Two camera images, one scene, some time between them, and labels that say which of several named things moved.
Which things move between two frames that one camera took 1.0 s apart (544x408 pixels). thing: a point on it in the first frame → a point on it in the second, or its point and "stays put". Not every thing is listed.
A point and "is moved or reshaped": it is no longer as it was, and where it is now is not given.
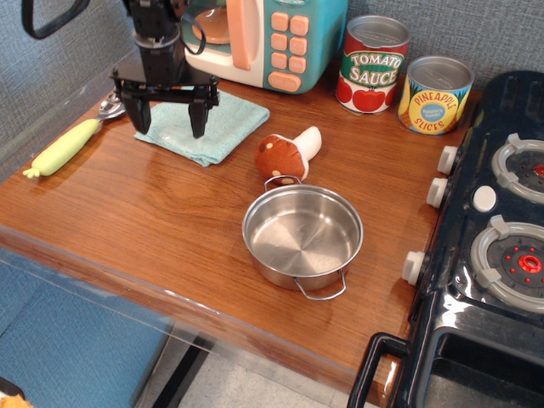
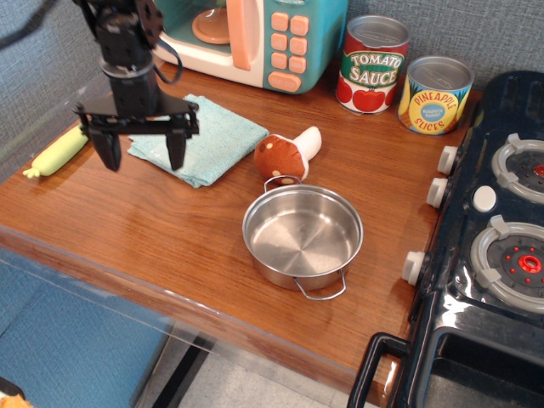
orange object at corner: (12, 396) stays put
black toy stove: (477, 339) stays put
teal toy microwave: (286, 45) stays put
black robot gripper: (161, 77) → (137, 104)
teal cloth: (228, 123) is moved or reshaped
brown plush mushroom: (286, 161) stays put
